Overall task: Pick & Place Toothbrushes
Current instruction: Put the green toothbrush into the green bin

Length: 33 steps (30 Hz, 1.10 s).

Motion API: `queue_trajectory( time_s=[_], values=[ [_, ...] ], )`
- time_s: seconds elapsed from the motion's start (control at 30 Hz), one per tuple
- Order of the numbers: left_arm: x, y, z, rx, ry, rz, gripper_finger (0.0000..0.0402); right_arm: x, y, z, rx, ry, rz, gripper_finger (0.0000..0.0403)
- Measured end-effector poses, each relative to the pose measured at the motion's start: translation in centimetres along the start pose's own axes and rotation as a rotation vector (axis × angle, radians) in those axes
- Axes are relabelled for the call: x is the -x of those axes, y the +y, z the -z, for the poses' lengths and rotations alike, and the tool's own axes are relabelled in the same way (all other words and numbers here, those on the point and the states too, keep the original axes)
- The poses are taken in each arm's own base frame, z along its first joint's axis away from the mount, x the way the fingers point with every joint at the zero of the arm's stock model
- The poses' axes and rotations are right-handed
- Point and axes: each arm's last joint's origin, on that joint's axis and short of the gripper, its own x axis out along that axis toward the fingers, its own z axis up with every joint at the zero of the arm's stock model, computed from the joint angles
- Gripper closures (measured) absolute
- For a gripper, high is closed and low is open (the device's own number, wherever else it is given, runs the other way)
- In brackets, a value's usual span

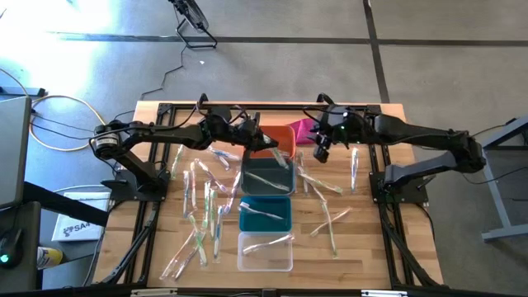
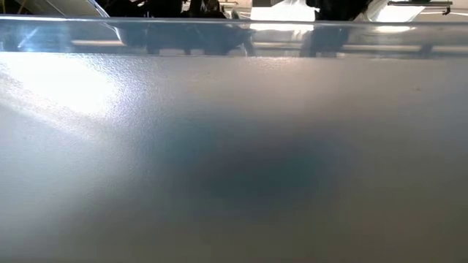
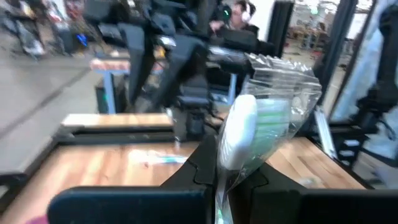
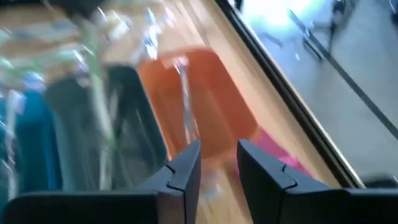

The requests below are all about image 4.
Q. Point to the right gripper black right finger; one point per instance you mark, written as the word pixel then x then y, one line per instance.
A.
pixel 273 193

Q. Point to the orange plastic bin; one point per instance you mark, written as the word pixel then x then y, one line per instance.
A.
pixel 224 109

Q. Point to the grey plastic bin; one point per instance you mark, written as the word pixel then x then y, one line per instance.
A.
pixel 136 130

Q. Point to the pink folded cloth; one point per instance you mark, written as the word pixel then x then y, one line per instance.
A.
pixel 270 146

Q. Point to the green toothbrush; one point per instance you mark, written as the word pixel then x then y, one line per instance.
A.
pixel 104 105

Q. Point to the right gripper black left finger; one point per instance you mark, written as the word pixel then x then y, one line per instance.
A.
pixel 180 186

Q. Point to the teal plastic bin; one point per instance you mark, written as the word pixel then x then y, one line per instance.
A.
pixel 34 140

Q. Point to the blue toothbrush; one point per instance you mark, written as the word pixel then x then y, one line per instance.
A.
pixel 186 102
pixel 151 37

